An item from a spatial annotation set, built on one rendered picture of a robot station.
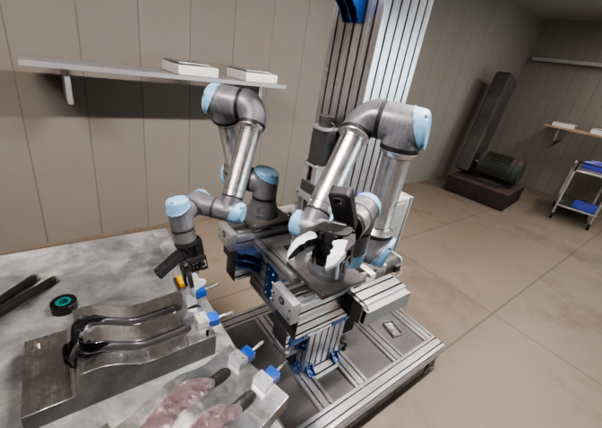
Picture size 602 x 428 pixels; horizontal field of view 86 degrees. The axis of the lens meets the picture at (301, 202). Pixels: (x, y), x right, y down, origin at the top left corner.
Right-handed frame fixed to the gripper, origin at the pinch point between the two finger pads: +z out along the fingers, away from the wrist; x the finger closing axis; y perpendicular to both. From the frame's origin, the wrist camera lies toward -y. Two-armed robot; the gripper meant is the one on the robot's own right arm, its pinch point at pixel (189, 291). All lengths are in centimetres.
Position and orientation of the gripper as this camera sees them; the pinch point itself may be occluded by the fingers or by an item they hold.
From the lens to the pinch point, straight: 126.5
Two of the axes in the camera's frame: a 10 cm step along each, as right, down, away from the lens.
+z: 0.4, 9.2, 3.8
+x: -5.8, -2.9, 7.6
